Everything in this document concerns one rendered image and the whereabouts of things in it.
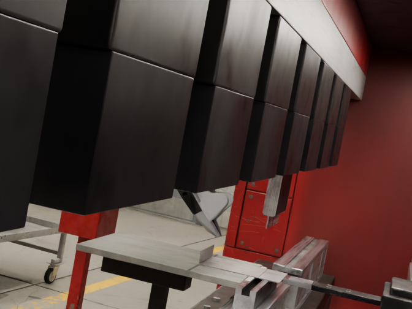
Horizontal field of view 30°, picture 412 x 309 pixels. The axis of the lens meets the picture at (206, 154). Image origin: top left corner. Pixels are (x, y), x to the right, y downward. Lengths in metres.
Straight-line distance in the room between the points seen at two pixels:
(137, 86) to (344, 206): 1.67
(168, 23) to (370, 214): 1.64
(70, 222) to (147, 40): 2.63
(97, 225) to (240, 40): 2.41
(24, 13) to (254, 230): 1.82
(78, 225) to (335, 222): 1.26
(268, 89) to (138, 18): 0.38
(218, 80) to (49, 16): 0.27
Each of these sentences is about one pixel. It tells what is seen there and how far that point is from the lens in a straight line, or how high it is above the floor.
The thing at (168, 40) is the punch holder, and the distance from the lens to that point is 0.44.
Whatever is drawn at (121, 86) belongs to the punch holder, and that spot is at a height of 1.24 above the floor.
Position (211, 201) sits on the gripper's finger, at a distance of 1.22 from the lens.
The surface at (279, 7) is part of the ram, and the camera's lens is 0.74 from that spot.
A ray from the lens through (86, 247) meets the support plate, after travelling 1.21.
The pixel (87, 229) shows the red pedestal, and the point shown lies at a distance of 3.00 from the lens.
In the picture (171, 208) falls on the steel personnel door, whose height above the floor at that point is 0.11.
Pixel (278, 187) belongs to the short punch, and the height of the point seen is 1.15.
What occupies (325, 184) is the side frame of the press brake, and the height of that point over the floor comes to 1.11.
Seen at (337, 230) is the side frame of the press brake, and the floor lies 0.99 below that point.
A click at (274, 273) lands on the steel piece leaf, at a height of 1.00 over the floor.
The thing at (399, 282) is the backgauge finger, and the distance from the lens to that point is 1.21.
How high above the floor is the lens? 1.23
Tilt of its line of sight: 3 degrees down
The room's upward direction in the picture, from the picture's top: 10 degrees clockwise
